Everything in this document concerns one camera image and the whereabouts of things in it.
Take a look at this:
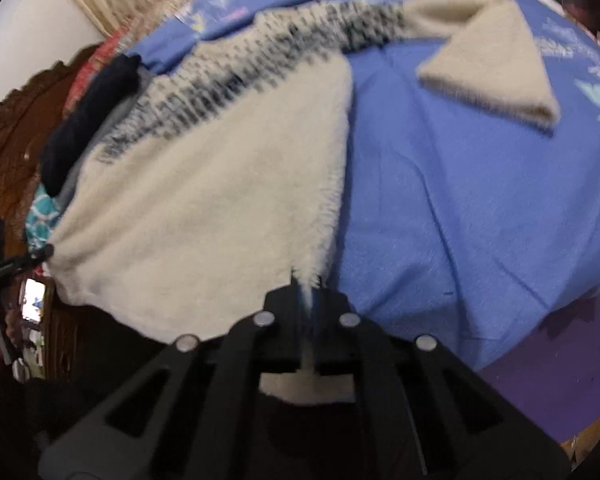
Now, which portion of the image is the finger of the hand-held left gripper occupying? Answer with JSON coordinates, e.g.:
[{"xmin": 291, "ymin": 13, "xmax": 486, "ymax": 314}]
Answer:
[{"xmin": 0, "ymin": 244, "xmax": 56, "ymax": 291}]

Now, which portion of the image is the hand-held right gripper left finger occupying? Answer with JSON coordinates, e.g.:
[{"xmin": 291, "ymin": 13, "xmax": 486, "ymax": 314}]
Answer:
[{"xmin": 37, "ymin": 282, "xmax": 306, "ymax": 480}]

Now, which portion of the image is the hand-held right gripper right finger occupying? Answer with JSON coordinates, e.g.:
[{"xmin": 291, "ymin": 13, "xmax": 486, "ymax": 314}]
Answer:
[{"xmin": 310, "ymin": 285, "xmax": 572, "ymax": 480}]

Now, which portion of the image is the smartphone with lit screen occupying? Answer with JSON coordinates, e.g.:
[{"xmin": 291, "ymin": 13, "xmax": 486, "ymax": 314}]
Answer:
[{"xmin": 20, "ymin": 277, "xmax": 48, "ymax": 326}]

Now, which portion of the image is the teal patterned pillow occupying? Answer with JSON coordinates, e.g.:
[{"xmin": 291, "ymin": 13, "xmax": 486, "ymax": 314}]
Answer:
[{"xmin": 25, "ymin": 182, "xmax": 66, "ymax": 256}]

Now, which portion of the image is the wooden nightstand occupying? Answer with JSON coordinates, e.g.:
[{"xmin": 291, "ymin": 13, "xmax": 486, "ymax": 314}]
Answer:
[{"xmin": 10, "ymin": 265, "xmax": 131, "ymax": 386}]

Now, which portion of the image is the carved wooden headboard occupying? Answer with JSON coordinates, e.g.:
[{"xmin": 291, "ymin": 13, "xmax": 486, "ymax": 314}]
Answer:
[{"xmin": 0, "ymin": 45, "xmax": 106, "ymax": 261}]

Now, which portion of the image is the navy fuzzy folded garment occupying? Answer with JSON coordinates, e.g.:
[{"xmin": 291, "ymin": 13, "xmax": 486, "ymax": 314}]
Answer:
[{"xmin": 39, "ymin": 52, "xmax": 143, "ymax": 196}]

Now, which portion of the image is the blue printed bed sheet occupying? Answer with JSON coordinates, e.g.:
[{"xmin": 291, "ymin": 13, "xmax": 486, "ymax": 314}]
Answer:
[{"xmin": 125, "ymin": 0, "xmax": 600, "ymax": 373}]

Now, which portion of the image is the red patchwork quilt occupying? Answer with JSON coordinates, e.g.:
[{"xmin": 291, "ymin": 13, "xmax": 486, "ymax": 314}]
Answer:
[{"xmin": 62, "ymin": 0, "xmax": 201, "ymax": 116}]

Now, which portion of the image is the purple floor mat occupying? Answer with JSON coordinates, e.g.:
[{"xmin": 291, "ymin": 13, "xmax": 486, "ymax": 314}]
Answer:
[{"xmin": 475, "ymin": 287, "xmax": 600, "ymax": 446}]

